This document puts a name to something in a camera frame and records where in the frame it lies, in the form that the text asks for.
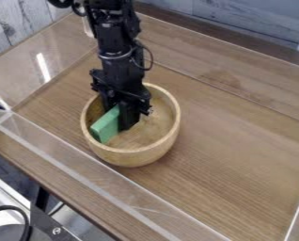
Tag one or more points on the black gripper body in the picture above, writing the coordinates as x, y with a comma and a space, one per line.
122, 74

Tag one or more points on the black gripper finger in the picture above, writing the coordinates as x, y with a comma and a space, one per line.
130, 111
109, 99

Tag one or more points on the green rectangular block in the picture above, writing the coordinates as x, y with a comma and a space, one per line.
105, 128

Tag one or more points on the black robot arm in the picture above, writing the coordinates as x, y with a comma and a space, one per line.
114, 23

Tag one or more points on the black table leg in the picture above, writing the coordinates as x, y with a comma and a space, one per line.
42, 199

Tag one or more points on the clear acrylic tray wall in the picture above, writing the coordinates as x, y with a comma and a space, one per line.
161, 202

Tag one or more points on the grey metal base plate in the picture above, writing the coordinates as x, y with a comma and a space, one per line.
46, 229

